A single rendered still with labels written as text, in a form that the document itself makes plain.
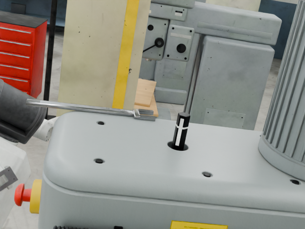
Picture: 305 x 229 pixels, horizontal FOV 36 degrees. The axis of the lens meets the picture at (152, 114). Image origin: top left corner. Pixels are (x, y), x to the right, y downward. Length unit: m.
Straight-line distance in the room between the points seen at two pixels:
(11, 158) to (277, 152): 0.68
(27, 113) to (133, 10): 1.35
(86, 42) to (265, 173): 1.84
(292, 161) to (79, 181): 0.35
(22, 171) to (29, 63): 4.27
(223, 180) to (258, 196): 0.06
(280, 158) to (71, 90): 1.91
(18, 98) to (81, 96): 1.40
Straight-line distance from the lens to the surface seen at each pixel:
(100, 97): 2.62
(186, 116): 0.79
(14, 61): 5.53
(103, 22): 2.50
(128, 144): 0.80
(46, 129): 1.51
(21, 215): 3.89
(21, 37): 5.43
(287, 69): 0.82
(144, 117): 0.90
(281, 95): 0.82
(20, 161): 1.23
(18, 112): 1.24
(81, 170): 0.71
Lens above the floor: 2.23
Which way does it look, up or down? 22 degrees down
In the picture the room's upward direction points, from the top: 10 degrees clockwise
